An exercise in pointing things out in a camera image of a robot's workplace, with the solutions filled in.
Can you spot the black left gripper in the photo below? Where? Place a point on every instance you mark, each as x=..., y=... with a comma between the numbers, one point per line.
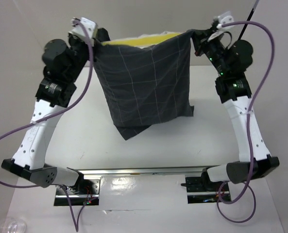
x=73, y=40

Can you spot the dark grey checked pillowcase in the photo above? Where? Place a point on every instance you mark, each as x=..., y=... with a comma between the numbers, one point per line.
x=145, y=86

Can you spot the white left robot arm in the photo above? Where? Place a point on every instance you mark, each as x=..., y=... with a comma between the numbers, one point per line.
x=63, y=64

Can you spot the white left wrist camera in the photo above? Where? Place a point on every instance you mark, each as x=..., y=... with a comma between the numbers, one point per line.
x=84, y=29

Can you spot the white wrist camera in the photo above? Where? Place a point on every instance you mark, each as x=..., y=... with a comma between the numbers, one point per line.
x=84, y=29
x=218, y=22

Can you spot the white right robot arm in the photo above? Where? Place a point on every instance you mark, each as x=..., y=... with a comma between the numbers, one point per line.
x=255, y=160

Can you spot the white pillow with yellow edge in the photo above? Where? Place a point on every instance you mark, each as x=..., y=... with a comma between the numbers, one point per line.
x=144, y=40

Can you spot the aluminium front rail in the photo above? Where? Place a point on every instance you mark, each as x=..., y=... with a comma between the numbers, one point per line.
x=185, y=170

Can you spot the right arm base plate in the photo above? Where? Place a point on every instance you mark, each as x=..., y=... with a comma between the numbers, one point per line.
x=200, y=192

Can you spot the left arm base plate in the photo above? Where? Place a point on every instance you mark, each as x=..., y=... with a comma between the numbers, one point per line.
x=77, y=198

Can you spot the clear plastic object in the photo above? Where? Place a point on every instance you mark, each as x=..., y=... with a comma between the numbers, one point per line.
x=12, y=225

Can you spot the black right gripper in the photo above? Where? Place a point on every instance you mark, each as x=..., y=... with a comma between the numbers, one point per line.
x=202, y=44

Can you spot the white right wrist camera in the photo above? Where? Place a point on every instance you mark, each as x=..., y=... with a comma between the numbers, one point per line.
x=218, y=22

